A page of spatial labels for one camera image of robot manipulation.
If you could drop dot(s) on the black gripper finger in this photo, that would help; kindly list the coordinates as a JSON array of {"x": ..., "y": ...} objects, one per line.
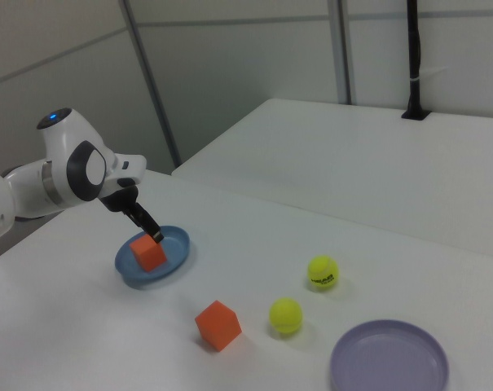
[{"x": 146, "y": 222}]

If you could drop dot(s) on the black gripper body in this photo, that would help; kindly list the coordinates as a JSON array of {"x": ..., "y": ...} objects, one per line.
[{"x": 120, "y": 199}]

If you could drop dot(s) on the orange foam cube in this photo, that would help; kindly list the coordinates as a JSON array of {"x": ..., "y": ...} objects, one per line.
[
  {"x": 150, "y": 256},
  {"x": 217, "y": 326}
]

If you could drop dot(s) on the plain yellow tennis ball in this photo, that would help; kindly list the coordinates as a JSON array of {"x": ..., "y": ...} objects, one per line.
[{"x": 285, "y": 315}]

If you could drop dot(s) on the yellow tennis ball black print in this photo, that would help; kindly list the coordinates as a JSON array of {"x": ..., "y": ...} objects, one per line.
[{"x": 322, "y": 273}]

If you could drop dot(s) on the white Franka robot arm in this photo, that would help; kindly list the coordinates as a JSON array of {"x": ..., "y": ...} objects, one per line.
[{"x": 58, "y": 138}]

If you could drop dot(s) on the blue plastic plate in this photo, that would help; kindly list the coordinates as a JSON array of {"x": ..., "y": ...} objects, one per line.
[{"x": 177, "y": 248}]

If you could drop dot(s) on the purple plastic plate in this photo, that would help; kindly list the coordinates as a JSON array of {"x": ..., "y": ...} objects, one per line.
[{"x": 393, "y": 362}]

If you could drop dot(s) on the grey partition post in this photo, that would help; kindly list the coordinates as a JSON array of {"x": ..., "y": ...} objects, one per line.
[
  {"x": 152, "y": 81},
  {"x": 346, "y": 51}
]

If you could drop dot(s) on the black camera pole with base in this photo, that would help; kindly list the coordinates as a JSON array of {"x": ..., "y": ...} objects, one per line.
[{"x": 413, "y": 53}]

